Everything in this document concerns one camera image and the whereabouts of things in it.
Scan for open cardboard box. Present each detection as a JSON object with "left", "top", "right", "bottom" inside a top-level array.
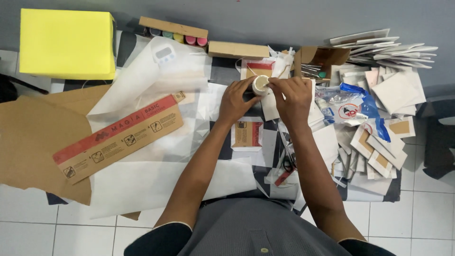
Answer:
[{"left": 294, "top": 46, "right": 351, "bottom": 85}]

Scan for white digital timer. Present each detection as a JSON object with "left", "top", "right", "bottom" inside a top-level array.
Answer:
[{"left": 152, "top": 43, "right": 177, "bottom": 67}]

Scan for closed flat cardboard box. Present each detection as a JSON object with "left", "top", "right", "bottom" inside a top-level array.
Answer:
[{"left": 208, "top": 41, "right": 270, "bottom": 60}]

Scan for person's grey shirt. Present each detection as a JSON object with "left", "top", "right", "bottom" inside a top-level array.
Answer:
[{"left": 123, "top": 197, "right": 397, "bottom": 256}]

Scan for dark object with rod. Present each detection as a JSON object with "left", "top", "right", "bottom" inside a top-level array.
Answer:
[{"left": 0, "top": 73, "right": 50, "bottom": 104}]

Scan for black scissors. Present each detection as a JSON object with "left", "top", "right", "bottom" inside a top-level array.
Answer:
[{"left": 282, "top": 152, "right": 298, "bottom": 174}]

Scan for person's left hand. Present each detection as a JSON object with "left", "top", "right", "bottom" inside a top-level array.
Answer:
[{"left": 218, "top": 76, "right": 263, "bottom": 126}]

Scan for cardboard box of paint jars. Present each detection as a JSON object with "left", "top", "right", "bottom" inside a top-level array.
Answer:
[{"left": 138, "top": 16, "right": 209, "bottom": 48}]

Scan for heap of white cardboard panels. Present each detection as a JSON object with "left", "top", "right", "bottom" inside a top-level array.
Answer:
[{"left": 309, "top": 64, "right": 428, "bottom": 197}]

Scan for white glue jar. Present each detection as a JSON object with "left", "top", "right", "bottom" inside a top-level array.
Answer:
[{"left": 252, "top": 75, "right": 271, "bottom": 97}]

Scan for dark chair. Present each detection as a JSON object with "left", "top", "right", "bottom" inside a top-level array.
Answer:
[{"left": 415, "top": 83, "right": 455, "bottom": 180}]

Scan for red utility knife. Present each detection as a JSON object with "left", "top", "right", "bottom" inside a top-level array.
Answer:
[{"left": 274, "top": 170, "right": 295, "bottom": 187}]

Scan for bundle of metal tools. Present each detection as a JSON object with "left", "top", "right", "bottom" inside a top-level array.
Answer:
[{"left": 300, "top": 63, "right": 327, "bottom": 79}]

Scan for thin wooden stick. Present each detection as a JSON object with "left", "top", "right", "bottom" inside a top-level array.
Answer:
[{"left": 262, "top": 65, "right": 289, "bottom": 88}]

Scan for person's right hand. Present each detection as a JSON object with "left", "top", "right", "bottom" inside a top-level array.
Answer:
[{"left": 268, "top": 76, "right": 314, "bottom": 131}]

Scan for cardboard strip with red band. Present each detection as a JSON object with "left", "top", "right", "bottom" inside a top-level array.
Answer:
[{"left": 52, "top": 91, "right": 187, "bottom": 185}]

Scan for large white paper sheet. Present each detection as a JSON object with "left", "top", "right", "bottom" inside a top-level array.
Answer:
[{"left": 88, "top": 157, "right": 258, "bottom": 220}]

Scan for large brown cardboard sheet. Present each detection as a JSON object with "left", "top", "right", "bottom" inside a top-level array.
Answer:
[{"left": 0, "top": 84, "right": 141, "bottom": 221}]

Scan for fanned stack of white panels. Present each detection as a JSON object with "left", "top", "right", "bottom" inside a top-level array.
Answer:
[{"left": 329, "top": 28, "right": 439, "bottom": 70}]

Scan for yellow box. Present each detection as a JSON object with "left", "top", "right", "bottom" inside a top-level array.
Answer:
[{"left": 19, "top": 8, "right": 117, "bottom": 81}]

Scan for small paper-wrapped cardboard panel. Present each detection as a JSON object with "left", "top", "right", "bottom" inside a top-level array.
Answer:
[{"left": 230, "top": 117, "right": 264, "bottom": 153}]

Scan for translucent white paper sheet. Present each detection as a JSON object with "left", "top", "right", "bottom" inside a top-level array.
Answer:
[{"left": 86, "top": 36, "right": 214, "bottom": 119}]

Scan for blue and white plastic bag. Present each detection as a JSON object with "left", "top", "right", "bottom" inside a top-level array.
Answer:
[{"left": 314, "top": 82, "right": 392, "bottom": 143}]

